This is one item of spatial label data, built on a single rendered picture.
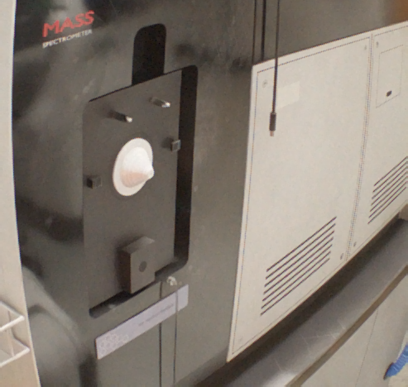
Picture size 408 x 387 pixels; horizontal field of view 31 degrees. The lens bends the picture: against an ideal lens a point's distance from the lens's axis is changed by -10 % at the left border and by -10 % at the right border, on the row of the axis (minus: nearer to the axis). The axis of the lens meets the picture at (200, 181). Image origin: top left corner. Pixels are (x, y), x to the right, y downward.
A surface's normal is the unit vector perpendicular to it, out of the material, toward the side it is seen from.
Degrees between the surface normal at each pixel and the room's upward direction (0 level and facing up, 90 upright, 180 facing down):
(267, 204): 90
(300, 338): 0
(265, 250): 90
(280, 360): 0
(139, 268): 90
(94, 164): 90
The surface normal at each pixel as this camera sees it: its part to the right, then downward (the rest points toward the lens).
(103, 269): 0.80, 0.29
